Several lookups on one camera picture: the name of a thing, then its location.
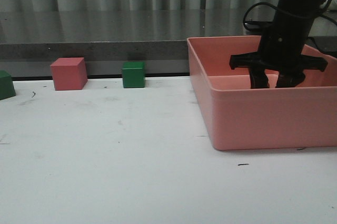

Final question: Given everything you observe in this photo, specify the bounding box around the black cable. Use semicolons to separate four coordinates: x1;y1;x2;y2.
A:
242;0;337;51

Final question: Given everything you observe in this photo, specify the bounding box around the pink cube block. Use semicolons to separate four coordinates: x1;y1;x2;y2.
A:
50;57;88;91

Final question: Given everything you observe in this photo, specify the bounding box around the green cube block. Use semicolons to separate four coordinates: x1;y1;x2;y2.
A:
122;62;145;88

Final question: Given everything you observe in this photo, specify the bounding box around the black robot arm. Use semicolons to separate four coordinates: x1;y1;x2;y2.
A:
230;0;331;89

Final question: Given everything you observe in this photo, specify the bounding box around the green block at left edge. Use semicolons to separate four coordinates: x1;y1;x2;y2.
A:
0;70;16;100

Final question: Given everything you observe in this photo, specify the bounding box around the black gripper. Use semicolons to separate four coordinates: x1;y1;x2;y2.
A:
230;23;328;89

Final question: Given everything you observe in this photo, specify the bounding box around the pink plastic bin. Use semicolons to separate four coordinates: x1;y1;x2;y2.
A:
187;36;336;150

